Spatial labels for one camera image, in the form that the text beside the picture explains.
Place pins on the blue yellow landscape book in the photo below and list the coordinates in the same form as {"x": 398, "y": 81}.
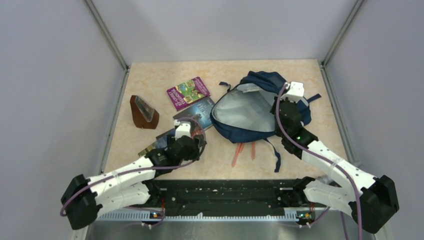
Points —
{"x": 161, "y": 140}

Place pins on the brown wedge stand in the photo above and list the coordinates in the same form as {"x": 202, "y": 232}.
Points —
{"x": 144, "y": 116}

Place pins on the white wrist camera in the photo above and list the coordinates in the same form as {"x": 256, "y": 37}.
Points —
{"x": 293, "y": 91}
{"x": 182, "y": 129}

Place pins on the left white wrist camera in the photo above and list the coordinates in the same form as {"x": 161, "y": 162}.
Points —
{"x": 182, "y": 129}

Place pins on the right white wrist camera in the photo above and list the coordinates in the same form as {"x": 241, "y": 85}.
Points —
{"x": 293, "y": 91}

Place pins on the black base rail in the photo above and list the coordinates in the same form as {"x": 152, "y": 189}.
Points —
{"x": 226, "y": 198}

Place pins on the orange pen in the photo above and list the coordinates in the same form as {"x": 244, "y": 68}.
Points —
{"x": 253, "y": 151}
{"x": 238, "y": 150}

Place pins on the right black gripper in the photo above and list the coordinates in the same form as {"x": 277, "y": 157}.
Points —
{"x": 273, "y": 109}

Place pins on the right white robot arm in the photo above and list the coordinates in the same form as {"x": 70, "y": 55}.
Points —
{"x": 371, "y": 201}

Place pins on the navy blue backpack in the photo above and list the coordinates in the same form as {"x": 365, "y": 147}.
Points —
{"x": 245, "y": 113}

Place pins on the dark blue book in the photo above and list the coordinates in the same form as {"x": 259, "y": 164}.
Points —
{"x": 200, "y": 111}

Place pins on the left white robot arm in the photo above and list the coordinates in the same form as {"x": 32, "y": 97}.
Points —
{"x": 87, "y": 198}

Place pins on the purple picture book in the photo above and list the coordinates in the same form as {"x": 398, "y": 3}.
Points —
{"x": 187, "y": 93}

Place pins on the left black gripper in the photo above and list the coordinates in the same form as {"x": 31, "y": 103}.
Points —
{"x": 194, "y": 154}

